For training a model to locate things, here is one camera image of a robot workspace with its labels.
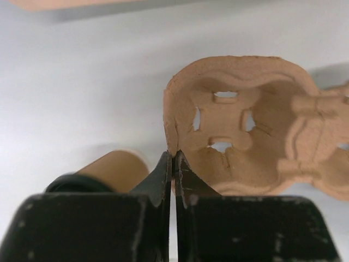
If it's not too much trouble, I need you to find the single brown pulp cup carrier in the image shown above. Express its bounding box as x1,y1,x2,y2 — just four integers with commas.
163,56,348,201

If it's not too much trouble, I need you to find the single brown paper cup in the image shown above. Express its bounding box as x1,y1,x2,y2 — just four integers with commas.
77,149,149,193

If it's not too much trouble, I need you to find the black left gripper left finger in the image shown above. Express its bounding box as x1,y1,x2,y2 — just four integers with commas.
1,152,172,261

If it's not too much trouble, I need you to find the single black cup lid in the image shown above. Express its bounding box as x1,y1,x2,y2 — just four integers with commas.
45,173,114,193

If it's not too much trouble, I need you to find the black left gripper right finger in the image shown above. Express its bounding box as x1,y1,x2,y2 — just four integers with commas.
174,152,341,261

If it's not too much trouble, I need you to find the blue checkered paper bag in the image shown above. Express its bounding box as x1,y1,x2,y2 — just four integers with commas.
9,0,146,11

